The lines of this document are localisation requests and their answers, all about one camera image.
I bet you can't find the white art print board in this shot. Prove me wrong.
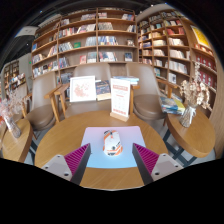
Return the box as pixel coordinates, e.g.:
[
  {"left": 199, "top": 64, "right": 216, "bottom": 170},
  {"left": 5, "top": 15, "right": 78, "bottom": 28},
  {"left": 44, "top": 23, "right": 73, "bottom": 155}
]
[{"left": 68, "top": 75, "right": 98, "bottom": 103}]

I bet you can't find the oval wooden side table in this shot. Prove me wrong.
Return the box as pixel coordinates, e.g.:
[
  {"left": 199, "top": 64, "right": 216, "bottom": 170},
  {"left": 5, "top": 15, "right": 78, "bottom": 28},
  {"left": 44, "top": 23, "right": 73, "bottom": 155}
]
[
  {"left": 1, "top": 118, "right": 34, "bottom": 163},
  {"left": 165, "top": 105, "right": 217, "bottom": 159}
]

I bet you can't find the dark cover book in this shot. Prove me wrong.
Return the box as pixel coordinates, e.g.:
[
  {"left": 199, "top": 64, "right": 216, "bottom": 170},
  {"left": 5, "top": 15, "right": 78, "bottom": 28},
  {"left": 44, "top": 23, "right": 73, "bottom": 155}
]
[{"left": 95, "top": 79, "right": 112, "bottom": 102}]

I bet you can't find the white sign on wooden base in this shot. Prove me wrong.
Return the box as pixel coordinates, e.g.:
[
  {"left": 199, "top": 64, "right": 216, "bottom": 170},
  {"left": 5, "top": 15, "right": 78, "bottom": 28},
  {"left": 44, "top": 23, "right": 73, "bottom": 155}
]
[{"left": 109, "top": 77, "right": 132, "bottom": 123}]

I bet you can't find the wide wooden bookshelf unit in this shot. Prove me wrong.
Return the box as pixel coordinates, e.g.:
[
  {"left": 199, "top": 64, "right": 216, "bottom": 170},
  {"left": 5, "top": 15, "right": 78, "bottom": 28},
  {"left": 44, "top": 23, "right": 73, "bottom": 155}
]
[{"left": 30, "top": 8, "right": 139, "bottom": 79}]

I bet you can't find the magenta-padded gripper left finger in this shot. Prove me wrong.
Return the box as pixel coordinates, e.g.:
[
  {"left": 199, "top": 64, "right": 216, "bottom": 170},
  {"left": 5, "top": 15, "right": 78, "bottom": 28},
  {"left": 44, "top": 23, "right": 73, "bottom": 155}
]
[{"left": 40, "top": 143, "right": 92, "bottom": 186}]

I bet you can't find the pink-blue gradient mouse pad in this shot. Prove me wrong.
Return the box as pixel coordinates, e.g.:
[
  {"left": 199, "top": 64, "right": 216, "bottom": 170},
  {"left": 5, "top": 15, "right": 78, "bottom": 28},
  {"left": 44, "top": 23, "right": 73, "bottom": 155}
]
[{"left": 80, "top": 125, "right": 147, "bottom": 169}]

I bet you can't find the distant wooden bookshelf unit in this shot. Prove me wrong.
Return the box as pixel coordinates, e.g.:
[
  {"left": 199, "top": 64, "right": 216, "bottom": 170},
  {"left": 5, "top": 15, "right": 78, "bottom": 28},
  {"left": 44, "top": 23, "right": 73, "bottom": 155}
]
[{"left": 2, "top": 59, "right": 28, "bottom": 94}]

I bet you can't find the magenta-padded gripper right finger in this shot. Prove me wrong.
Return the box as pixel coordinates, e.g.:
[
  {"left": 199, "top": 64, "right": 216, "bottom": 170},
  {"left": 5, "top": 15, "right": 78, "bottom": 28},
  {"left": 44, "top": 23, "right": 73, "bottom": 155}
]
[{"left": 131, "top": 143, "right": 184, "bottom": 186}]

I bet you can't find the stack of colourful books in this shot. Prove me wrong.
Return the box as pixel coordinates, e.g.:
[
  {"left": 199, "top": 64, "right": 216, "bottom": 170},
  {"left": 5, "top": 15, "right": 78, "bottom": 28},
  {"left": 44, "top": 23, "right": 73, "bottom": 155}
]
[{"left": 159, "top": 95, "right": 186, "bottom": 116}]

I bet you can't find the taupe padded wooden armchair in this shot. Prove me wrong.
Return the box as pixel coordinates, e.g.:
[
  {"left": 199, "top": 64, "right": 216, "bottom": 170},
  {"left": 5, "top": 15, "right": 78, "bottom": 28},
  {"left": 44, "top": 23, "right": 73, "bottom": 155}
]
[
  {"left": 125, "top": 62, "right": 178, "bottom": 123},
  {"left": 21, "top": 70, "right": 61, "bottom": 132},
  {"left": 53, "top": 62, "right": 134, "bottom": 118}
]

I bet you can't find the angled wooden bookshelf unit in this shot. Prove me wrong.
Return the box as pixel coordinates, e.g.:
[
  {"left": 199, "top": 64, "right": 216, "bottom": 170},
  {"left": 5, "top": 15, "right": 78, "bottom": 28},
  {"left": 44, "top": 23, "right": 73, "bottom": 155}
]
[{"left": 137, "top": 11, "right": 221, "bottom": 108}]

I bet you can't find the white and orange computer mouse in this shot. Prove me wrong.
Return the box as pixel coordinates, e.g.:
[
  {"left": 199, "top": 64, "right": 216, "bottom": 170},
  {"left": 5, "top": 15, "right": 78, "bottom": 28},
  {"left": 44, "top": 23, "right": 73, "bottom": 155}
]
[{"left": 102, "top": 129, "right": 124, "bottom": 157}]

